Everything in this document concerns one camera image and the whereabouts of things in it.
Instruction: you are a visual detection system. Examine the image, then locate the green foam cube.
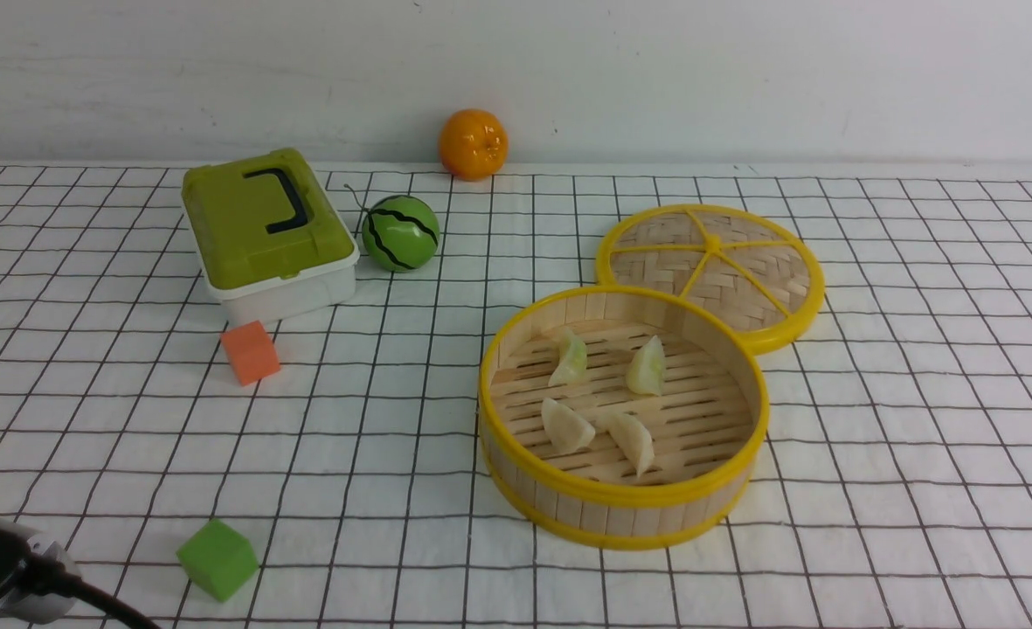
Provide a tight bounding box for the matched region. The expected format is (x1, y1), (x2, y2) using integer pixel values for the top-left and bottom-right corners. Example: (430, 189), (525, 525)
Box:
(178, 518), (260, 604)

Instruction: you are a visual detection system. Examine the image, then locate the orange foam cube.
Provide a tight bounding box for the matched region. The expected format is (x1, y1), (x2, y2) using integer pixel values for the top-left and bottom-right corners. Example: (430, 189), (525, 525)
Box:
(220, 320), (281, 386)

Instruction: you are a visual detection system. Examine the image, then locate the white dumpling bottom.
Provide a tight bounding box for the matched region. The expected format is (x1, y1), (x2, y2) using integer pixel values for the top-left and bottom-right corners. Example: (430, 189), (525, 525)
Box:
(541, 398), (596, 455)

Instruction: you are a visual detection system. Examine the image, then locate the orange toy fruit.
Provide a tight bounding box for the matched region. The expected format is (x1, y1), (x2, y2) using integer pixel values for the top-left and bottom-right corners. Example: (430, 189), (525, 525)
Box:
(437, 108), (510, 182)

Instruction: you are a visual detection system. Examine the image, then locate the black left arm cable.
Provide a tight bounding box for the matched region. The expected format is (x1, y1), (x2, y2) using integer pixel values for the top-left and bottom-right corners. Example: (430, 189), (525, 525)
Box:
(39, 563), (163, 629)

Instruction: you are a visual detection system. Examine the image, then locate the green lidded white box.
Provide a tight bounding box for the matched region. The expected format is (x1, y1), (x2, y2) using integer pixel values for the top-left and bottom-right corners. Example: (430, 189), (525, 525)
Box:
(181, 148), (359, 327)

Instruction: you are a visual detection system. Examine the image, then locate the green toy watermelon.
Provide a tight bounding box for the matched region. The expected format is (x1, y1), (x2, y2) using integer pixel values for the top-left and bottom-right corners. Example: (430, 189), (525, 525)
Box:
(361, 195), (440, 273)

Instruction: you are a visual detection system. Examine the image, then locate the yellow bamboo steamer tray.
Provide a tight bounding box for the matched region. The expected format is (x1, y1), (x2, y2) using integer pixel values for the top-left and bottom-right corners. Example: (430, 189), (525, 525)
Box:
(477, 284), (770, 551)

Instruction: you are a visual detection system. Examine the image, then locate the white dumpling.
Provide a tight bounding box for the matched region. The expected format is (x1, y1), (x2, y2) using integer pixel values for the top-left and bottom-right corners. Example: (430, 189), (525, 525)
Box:
(605, 411), (655, 478)
(541, 398), (596, 455)

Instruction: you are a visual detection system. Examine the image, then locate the green dumpling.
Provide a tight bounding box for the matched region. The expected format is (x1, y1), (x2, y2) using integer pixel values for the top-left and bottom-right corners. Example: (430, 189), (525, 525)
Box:
(625, 335), (666, 397)
(548, 327), (588, 387)

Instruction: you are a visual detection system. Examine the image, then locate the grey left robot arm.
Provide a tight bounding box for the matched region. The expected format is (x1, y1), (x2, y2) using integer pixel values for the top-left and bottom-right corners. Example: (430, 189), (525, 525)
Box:
(0, 518), (80, 625)

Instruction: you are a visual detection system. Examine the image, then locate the yellow bamboo steamer lid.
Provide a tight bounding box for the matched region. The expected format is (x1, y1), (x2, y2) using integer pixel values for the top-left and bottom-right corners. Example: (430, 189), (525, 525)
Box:
(594, 205), (826, 355)

